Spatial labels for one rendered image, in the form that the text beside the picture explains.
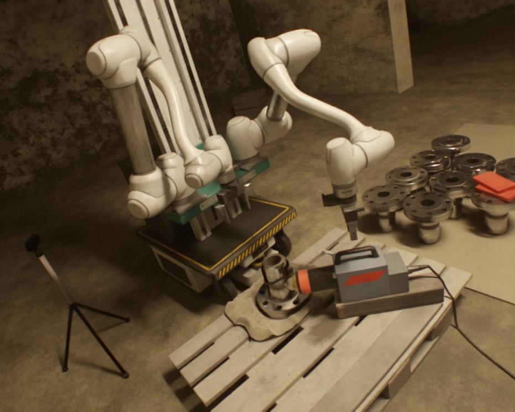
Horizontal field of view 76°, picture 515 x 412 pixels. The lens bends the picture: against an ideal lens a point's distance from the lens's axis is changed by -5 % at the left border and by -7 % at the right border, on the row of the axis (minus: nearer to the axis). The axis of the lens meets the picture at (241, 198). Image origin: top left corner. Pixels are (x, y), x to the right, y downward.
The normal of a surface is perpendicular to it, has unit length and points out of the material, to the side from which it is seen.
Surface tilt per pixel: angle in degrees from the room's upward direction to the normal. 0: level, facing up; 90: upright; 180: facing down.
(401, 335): 0
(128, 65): 105
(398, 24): 90
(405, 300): 90
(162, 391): 0
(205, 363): 0
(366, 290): 90
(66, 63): 90
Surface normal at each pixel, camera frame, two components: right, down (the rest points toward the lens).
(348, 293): -0.08, 0.47
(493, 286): -0.28, -0.86
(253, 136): 0.44, 0.24
